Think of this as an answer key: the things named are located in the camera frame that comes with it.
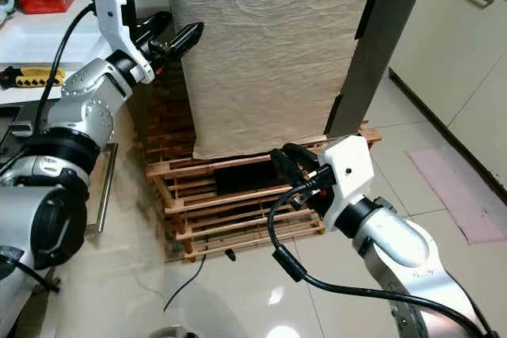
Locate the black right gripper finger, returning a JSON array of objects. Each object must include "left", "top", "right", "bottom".
[
  {"left": 284, "top": 142, "right": 324, "bottom": 171},
  {"left": 271, "top": 148, "right": 310, "bottom": 195}
]

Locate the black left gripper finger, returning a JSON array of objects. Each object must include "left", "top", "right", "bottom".
[
  {"left": 139, "top": 10, "right": 173, "bottom": 40},
  {"left": 166, "top": 22, "right": 204, "bottom": 62}
]

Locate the beige fridge cover cloth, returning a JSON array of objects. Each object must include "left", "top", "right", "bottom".
[{"left": 161, "top": 0, "right": 383, "bottom": 159}]

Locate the wooden slatted rack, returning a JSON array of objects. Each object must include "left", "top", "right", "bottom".
[{"left": 131, "top": 69, "right": 383, "bottom": 264}]

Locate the white plastic tray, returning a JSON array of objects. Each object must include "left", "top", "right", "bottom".
[{"left": 0, "top": 20, "right": 96, "bottom": 66}]

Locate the yellow and black tool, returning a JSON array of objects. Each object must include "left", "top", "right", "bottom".
[{"left": 0, "top": 65, "right": 66, "bottom": 89}]

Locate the black gas hob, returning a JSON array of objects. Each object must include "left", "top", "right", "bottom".
[{"left": 0, "top": 102, "right": 19, "bottom": 147}]

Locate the pale blue mug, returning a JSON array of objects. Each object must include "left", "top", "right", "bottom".
[{"left": 0, "top": 0, "right": 17, "bottom": 22}]

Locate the cream sink cabinet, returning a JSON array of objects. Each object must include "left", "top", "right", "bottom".
[{"left": 388, "top": 0, "right": 507, "bottom": 188}]

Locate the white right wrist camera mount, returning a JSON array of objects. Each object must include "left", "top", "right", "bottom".
[{"left": 317, "top": 135, "right": 375, "bottom": 232}]

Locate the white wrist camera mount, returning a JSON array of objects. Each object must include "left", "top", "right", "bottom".
[
  {"left": 317, "top": 135, "right": 375, "bottom": 232},
  {"left": 93, "top": 0, "right": 155, "bottom": 84}
]

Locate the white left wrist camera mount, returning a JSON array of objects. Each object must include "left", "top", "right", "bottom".
[{"left": 93, "top": 0, "right": 155, "bottom": 84}]

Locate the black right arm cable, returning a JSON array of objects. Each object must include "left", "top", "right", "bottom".
[{"left": 268, "top": 180, "right": 488, "bottom": 338}]

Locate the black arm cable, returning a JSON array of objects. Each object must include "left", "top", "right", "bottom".
[
  {"left": 51, "top": 2, "right": 100, "bottom": 109},
  {"left": 268, "top": 180, "right": 488, "bottom": 338}
]

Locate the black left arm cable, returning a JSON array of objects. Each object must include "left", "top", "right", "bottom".
[{"left": 51, "top": 2, "right": 100, "bottom": 109}]

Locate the short silver drawer handle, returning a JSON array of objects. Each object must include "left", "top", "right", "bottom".
[{"left": 99, "top": 144, "right": 120, "bottom": 232}]

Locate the thin black floor cable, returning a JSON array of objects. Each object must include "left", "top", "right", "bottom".
[{"left": 164, "top": 255, "right": 207, "bottom": 311}]

